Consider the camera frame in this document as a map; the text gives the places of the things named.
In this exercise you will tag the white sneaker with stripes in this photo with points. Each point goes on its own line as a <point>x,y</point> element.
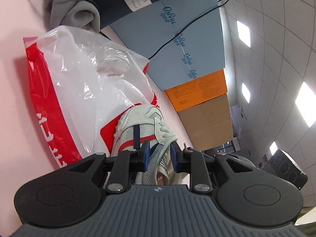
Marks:
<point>146,123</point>

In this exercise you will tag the grey cloth pouch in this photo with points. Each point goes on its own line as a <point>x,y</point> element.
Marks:
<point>75,13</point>

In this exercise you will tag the orange cardboard box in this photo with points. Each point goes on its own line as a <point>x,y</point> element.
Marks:
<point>197,91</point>

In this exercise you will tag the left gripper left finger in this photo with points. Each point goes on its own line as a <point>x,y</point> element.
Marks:
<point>124,165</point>

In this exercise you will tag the light blue cardboard box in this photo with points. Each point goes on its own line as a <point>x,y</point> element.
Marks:
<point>182,39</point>

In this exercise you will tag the brown cardboard box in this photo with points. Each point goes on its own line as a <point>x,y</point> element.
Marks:
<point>208,124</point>

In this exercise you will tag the white shoelace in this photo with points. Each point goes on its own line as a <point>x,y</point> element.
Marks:
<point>162,158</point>

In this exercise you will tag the red white plastic bag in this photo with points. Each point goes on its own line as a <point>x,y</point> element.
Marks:
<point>80,84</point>

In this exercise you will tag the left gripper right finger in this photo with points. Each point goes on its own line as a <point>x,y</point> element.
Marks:
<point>193,163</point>

